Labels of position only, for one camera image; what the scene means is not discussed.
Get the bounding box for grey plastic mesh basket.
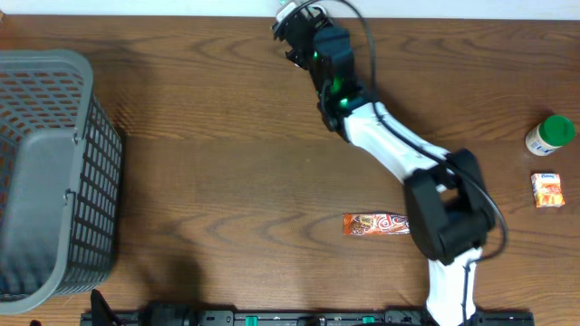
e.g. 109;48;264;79
1;50;123;315

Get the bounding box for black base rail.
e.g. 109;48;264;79
80;309;537;326

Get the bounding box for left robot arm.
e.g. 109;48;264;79
80;289;198;326

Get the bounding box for green lid jar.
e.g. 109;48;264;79
525;115;575;157

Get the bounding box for white barcode scanner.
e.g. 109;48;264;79
309;5;328;15

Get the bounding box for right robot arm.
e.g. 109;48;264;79
272;1;505;325

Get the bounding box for small orange snack packet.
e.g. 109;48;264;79
531;173;566;208

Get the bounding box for orange red candy bar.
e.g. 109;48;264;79
343;213;410;235

